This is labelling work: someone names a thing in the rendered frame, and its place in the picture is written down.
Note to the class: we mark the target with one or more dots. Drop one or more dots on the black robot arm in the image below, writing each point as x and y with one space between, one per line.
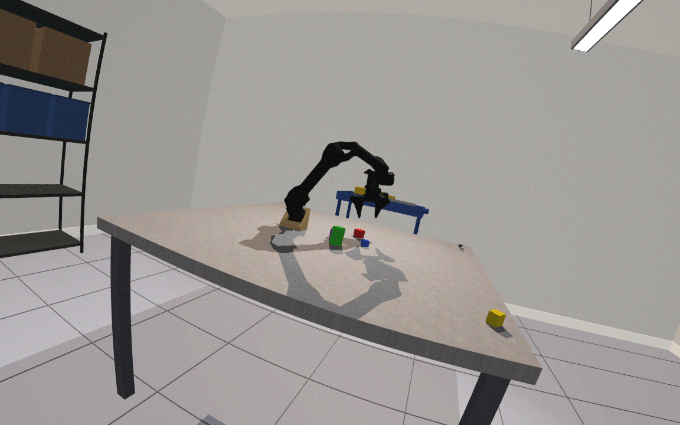
332 156

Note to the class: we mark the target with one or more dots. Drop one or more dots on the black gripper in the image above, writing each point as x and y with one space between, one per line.
358 200

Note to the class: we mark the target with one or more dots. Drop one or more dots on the green block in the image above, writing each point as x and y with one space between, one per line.
338 231
335 241

